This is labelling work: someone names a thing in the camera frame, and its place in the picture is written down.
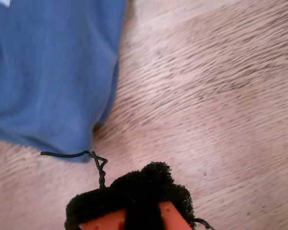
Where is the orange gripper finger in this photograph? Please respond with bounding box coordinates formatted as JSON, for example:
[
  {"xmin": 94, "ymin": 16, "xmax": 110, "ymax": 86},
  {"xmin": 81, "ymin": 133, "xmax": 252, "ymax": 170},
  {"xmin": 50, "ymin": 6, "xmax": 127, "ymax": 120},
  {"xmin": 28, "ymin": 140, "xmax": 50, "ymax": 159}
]
[
  {"xmin": 64, "ymin": 176, "xmax": 144, "ymax": 230},
  {"xmin": 141, "ymin": 161, "xmax": 197, "ymax": 230}
]

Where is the blue T-shirt with print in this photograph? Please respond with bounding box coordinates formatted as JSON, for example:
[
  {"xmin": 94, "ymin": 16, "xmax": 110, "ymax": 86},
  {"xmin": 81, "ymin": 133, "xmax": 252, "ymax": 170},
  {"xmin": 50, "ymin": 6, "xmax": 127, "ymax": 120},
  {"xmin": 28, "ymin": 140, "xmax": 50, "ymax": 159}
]
[{"xmin": 0, "ymin": 0, "xmax": 129, "ymax": 163}]

